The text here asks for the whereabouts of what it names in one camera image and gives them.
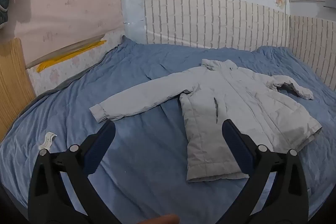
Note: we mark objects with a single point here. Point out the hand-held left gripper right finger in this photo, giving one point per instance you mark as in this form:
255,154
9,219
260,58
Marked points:
237,145

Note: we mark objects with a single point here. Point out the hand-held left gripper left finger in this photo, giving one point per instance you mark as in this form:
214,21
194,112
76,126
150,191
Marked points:
99,145

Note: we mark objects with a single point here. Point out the light grey padded jacket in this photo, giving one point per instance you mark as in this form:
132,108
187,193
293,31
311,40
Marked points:
236,98

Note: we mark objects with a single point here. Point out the person's left hand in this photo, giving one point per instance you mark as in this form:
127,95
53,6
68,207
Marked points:
160,220

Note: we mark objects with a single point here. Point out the blue bed sheet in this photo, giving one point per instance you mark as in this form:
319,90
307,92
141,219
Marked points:
144,161

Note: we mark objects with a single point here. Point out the white paper tag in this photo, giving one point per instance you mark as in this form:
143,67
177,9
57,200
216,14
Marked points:
47,141

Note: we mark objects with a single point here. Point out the yellow stick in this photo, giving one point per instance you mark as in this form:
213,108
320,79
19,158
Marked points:
65,56

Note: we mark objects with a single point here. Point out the wooden bed board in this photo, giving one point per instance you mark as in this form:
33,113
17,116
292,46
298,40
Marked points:
13,82

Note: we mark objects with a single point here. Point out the clear plastic sheet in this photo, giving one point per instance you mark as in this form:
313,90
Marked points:
131,3

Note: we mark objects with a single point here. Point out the white brick-pattern wall panel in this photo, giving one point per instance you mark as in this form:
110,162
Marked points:
210,22

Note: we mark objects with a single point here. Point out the pink wall covering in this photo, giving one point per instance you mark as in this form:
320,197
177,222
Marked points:
65,8

